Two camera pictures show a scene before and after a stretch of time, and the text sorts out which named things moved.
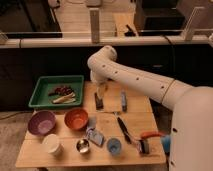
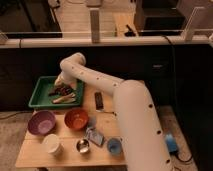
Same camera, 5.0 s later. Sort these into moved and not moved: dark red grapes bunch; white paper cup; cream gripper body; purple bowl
Moved: cream gripper body
Not moved: white paper cup; dark red grapes bunch; purple bowl
